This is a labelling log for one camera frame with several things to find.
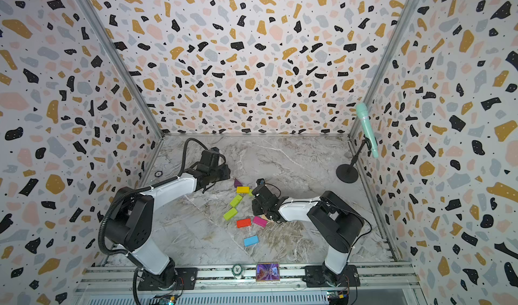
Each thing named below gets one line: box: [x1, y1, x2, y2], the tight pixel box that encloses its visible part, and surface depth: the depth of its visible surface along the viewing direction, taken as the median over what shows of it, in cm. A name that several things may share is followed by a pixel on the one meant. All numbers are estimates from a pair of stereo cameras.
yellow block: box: [236, 186, 251, 194], surface depth 99 cm
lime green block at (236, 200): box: [229, 194, 243, 208], surface depth 96 cm
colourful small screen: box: [255, 261, 280, 282], surface depth 76 cm
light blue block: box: [244, 235, 260, 247], surface depth 84 cm
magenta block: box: [252, 215, 268, 228], surface depth 89 cm
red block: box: [236, 217, 252, 229], surface depth 90 cm
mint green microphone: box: [356, 102, 380, 159], surface depth 84 cm
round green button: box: [231, 263, 244, 276], surface depth 72 cm
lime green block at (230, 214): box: [223, 207, 239, 221], surface depth 92 cm
